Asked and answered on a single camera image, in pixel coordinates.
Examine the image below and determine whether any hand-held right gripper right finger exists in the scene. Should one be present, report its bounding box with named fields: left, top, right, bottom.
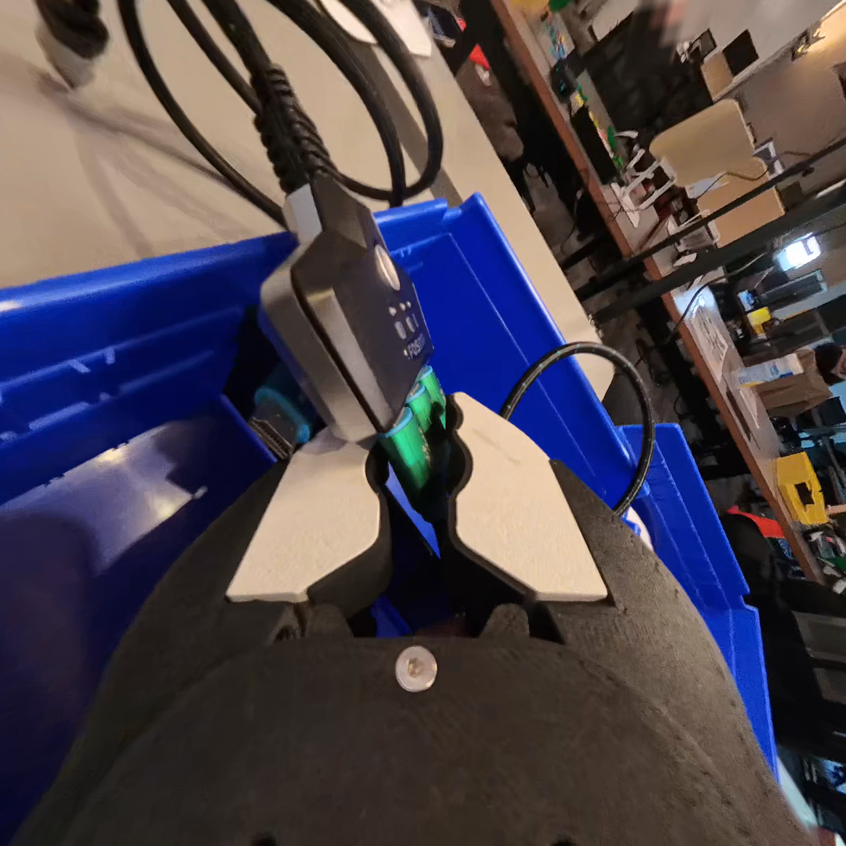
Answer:
left=448, top=392, right=609, bottom=635

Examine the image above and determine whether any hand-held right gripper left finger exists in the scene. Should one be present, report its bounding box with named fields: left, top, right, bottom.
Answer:
left=226, top=426, right=395, bottom=635

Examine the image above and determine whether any blue plastic bin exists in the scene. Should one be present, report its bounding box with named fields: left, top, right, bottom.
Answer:
left=0, top=192, right=652, bottom=846
left=618, top=422, right=779, bottom=777

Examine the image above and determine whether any black braided cable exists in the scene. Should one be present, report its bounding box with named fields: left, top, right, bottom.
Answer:
left=36, top=0, right=445, bottom=232

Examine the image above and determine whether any long wooden table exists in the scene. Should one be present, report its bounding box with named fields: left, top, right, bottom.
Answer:
left=492, top=0, right=827, bottom=583

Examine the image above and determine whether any yellow slotted bin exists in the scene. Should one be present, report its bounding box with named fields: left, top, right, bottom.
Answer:
left=775, top=453, right=829, bottom=525

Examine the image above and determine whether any long black box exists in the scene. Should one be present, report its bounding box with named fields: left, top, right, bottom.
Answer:
left=570, top=109, right=623, bottom=187

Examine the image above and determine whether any beige panel on white stand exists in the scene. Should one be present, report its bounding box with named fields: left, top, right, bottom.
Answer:
left=649, top=99, right=759, bottom=189
left=697, top=188, right=787, bottom=247

